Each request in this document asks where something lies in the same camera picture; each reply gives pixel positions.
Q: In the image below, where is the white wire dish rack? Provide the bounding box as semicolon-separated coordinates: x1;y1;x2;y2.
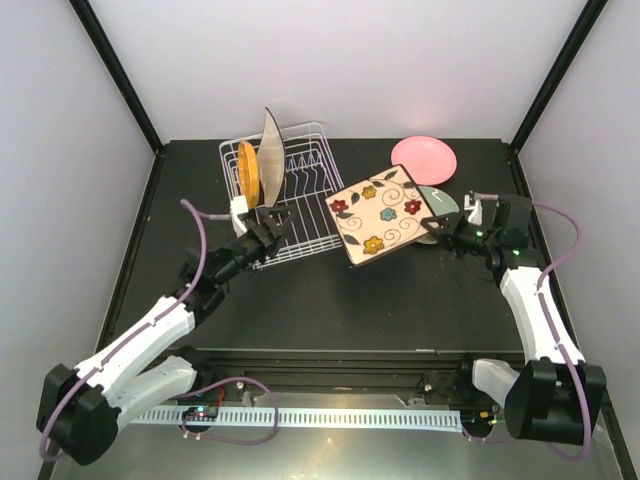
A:
217;121;351;271

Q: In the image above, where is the orange dotted scalloped plate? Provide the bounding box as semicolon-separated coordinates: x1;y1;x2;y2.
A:
237;140;260;209

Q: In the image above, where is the white square plate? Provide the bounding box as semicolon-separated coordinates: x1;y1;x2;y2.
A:
257;108;286;208

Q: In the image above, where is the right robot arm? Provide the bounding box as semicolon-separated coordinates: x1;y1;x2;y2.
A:
421;193;607;461

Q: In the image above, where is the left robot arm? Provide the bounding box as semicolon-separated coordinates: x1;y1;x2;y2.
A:
36;200;293;465

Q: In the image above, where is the green floral plate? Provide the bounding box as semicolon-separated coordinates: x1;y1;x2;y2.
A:
415;185;460;246

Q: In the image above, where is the pink round plate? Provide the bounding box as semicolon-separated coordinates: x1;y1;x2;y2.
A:
391;136;457;186

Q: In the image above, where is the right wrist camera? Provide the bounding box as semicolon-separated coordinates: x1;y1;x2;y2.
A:
464;192;483;226

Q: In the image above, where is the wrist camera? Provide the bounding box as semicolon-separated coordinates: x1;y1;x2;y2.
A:
230;195;249;237
464;192;483;226

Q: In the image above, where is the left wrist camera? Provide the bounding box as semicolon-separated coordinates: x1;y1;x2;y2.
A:
230;195;249;237

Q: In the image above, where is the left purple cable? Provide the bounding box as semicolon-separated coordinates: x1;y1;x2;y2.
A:
38;198;279;459

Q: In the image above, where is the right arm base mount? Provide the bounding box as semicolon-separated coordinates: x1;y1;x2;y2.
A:
415;369;496;407

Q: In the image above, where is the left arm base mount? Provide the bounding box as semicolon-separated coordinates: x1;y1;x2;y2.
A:
174;376;250;403

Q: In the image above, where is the left black frame post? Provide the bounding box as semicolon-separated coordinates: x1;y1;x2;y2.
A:
69;0;164;154

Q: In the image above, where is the black frame post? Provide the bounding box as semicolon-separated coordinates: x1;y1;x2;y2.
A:
69;0;164;154
510;0;610;151

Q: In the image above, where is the white slotted cable duct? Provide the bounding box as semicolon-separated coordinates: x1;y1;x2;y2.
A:
133;405;463;433

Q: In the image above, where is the right black frame post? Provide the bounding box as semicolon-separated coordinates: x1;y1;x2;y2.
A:
510;0;610;151

